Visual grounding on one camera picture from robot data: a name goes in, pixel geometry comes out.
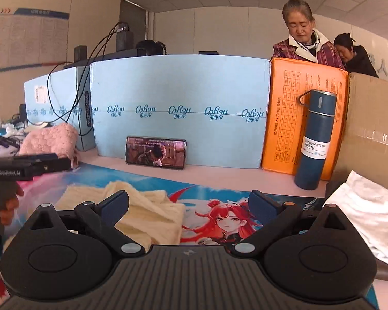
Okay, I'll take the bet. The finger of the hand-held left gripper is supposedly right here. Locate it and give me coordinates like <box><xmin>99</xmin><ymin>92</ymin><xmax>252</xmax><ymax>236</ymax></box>
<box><xmin>13</xmin><ymin>153</ymin><xmax>72</xmax><ymax>177</ymax></box>

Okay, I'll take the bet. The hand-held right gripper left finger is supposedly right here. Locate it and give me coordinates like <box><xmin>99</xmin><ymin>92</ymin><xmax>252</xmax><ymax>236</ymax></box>
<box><xmin>28</xmin><ymin>190</ymin><xmax>147</xmax><ymax>259</ymax></box>

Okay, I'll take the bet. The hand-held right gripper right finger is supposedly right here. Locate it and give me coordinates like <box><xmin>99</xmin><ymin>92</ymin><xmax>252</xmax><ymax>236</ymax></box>
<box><xmin>229</xmin><ymin>190</ymin><xmax>360</xmax><ymax>259</ymax></box>

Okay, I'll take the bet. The cream yellow towel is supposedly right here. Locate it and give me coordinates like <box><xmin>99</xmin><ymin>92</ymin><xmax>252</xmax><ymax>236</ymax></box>
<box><xmin>56</xmin><ymin>181</ymin><xmax>186</xmax><ymax>253</ymax></box>

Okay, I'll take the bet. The person's left hand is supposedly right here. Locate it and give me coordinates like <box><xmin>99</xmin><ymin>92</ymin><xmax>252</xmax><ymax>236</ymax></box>
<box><xmin>0</xmin><ymin>187</ymin><xmax>20</xmax><ymax>227</ymax></box>

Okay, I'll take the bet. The pink fluffy cloth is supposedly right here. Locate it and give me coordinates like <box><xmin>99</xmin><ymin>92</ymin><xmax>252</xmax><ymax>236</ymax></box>
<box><xmin>19</xmin><ymin>123</ymin><xmax>80</xmax><ymax>169</ymax></box>

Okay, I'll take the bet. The printed cartoon desk mat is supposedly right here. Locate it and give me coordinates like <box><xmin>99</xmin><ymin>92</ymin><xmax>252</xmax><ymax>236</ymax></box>
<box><xmin>0</xmin><ymin>162</ymin><xmax>328</xmax><ymax>301</ymax></box>

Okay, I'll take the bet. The black smartphone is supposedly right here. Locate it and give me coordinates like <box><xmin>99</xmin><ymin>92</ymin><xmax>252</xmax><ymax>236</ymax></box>
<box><xmin>126</xmin><ymin>136</ymin><xmax>187</xmax><ymax>170</ymax></box>

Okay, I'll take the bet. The blue vacuum bottle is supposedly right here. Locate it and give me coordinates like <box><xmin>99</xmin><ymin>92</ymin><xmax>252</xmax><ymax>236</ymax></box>
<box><xmin>294</xmin><ymin>89</ymin><xmax>338</xmax><ymax>191</ymax></box>

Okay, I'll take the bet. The orange cardboard box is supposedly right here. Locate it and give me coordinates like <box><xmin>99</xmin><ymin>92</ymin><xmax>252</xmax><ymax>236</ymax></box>
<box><xmin>261</xmin><ymin>57</ymin><xmax>349</xmax><ymax>182</ymax></box>

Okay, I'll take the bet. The white cloth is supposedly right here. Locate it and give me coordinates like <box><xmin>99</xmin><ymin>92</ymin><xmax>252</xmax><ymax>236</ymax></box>
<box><xmin>323</xmin><ymin>170</ymin><xmax>388</xmax><ymax>270</ymax></box>

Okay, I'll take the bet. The large light blue cardboard box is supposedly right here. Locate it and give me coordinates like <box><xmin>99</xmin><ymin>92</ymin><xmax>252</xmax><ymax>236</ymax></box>
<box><xmin>90</xmin><ymin>54</ymin><xmax>272</xmax><ymax>170</ymax></box>

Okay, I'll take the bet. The brown cardboard box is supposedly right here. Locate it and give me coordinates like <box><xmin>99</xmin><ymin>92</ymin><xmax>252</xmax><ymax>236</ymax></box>
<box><xmin>331</xmin><ymin>72</ymin><xmax>388</xmax><ymax>198</ymax></box>

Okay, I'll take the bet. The black power adapter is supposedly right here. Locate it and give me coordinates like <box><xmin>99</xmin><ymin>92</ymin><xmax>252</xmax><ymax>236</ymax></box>
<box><xmin>116</xmin><ymin>22</ymin><xmax>135</xmax><ymax>52</ymax></box>

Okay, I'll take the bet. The black cable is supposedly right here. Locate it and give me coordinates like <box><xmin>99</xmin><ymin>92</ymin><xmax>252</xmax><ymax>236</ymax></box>
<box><xmin>47</xmin><ymin>22</ymin><xmax>127</xmax><ymax>127</ymax></box>

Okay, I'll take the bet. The wall poster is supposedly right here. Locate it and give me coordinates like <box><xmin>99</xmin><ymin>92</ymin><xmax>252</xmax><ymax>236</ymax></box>
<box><xmin>0</xmin><ymin>7</ymin><xmax>70</xmax><ymax>75</ymax></box>

